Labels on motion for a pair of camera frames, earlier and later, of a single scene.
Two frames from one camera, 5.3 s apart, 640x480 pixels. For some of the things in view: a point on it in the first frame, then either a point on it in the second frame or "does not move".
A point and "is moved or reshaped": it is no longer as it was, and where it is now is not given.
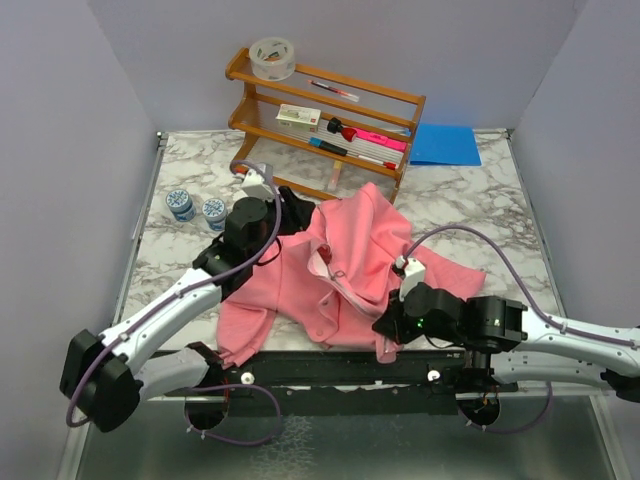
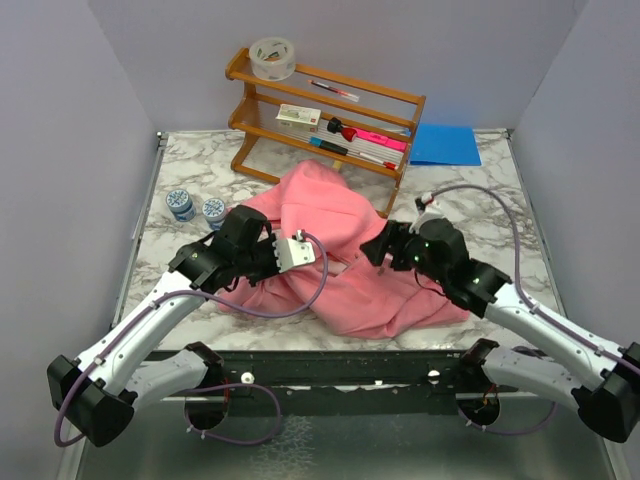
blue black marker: x=314 y=141 does not move
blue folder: x=445 y=144 does not move
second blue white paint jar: x=214 y=210 does not move
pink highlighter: x=380 y=139 does not move
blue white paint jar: x=181 y=205 does not move
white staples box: x=299 y=117 does not move
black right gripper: x=391 y=322 → x=395 y=233
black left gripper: x=296 y=213 → x=268 y=243
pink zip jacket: x=331 y=285 is moved or reshaped
